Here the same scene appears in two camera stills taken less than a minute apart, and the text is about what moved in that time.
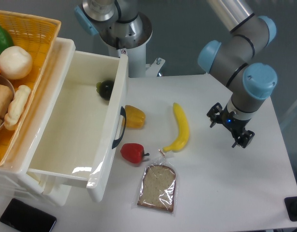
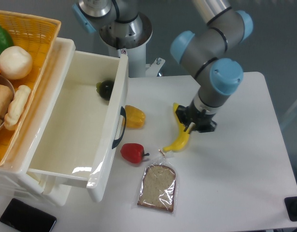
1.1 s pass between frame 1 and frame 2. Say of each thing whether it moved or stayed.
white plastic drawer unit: stayed
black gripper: moved
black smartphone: stayed
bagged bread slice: stayed
